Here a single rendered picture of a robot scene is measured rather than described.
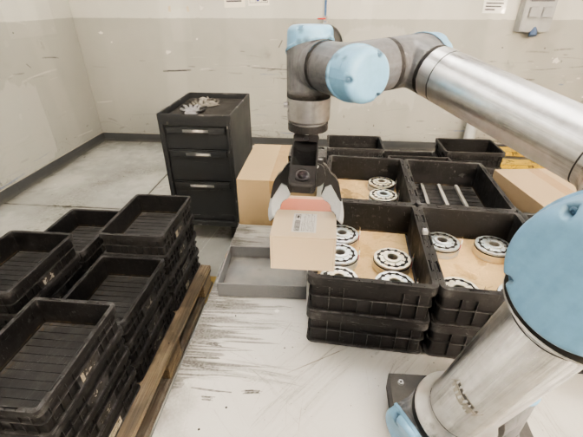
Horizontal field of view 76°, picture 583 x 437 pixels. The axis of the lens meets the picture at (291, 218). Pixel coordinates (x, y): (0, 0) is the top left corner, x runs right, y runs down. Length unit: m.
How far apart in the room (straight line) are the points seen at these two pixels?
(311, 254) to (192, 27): 3.90
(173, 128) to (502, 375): 2.21
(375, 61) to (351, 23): 3.67
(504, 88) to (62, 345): 1.42
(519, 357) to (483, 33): 4.14
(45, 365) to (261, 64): 3.52
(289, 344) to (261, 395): 0.16
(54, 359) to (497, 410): 1.28
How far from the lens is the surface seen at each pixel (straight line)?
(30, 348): 1.56
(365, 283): 0.88
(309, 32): 0.63
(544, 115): 0.51
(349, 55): 0.54
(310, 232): 0.68
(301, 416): 0.92
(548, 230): 0.33
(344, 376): 0.99
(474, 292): 0.93
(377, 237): 1.23
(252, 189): 1.44
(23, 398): 1.42
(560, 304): 0.35
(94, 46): 4.92
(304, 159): 0.64
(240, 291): 1.16
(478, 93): 0.54
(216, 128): 2.34
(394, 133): 4.46
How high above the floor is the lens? 1.48
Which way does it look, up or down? 30 degrees down
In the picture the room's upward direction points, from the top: straight up
